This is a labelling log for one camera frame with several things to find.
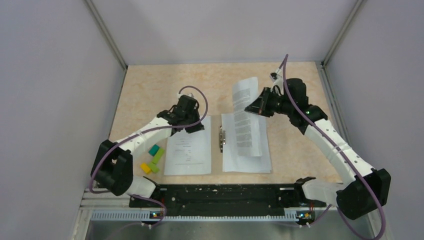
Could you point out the grey slotted cable duct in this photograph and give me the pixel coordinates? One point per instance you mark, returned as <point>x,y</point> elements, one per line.
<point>147,216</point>

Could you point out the metal folder clip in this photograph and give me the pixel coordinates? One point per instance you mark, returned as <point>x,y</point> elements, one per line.
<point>221,138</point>

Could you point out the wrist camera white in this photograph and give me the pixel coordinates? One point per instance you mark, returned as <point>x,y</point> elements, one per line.
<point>277,80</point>
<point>189,95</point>

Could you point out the yellow block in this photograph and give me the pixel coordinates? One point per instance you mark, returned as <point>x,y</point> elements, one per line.
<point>146,168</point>

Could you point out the beige file folder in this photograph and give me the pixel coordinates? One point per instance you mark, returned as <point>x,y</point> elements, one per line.
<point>216,156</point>

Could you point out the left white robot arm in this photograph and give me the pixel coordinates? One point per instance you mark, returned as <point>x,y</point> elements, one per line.
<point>113,168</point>

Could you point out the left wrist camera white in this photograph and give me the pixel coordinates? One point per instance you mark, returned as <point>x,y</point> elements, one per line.
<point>189,95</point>

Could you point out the teal block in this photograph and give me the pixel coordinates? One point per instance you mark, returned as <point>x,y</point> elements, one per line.
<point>153,150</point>

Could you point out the long green block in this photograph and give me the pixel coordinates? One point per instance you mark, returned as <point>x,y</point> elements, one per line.
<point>157,157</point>

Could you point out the white paper sheet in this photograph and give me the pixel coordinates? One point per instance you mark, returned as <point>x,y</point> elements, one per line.
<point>234,162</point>

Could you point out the form paper sheet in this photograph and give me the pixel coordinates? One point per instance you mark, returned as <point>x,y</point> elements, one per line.
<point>189,153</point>

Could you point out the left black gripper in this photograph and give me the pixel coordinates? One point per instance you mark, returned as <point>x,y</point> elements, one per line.
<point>199,128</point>

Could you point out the printed text paper sheet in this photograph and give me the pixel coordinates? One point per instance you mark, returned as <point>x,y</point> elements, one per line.
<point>246,125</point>

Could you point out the small green block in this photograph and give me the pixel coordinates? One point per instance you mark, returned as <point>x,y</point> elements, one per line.
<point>153,167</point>

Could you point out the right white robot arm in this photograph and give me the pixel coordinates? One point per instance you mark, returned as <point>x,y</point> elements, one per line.
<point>363,188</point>

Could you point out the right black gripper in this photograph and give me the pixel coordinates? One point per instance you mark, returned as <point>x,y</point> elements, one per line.
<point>258,106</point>

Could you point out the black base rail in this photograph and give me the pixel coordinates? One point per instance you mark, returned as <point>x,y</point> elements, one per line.
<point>231,200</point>

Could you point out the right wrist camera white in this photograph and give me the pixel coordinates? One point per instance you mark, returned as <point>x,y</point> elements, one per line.
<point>277,80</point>

